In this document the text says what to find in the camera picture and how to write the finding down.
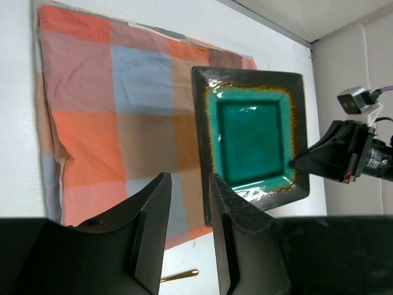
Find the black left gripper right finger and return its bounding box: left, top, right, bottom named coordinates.
left=209, top=174, right=392, bottom=294

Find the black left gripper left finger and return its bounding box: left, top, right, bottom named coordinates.
left=1, top=173, right=171, bottom=294

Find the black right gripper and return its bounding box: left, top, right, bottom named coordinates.
left=289, top=120, right=392, bottom=183

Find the green square ceramic plate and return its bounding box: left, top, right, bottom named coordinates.
left=191, top=66, right=310, bottom=226

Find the orange grey checkered cloth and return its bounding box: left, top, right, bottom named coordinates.
left=33, top=1, right=256, bottom=248

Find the gold fork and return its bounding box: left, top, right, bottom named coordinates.
left=160, top=269, right=200, bottom=283

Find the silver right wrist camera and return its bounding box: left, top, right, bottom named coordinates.
left=337, top=87, right=382, bottom=115

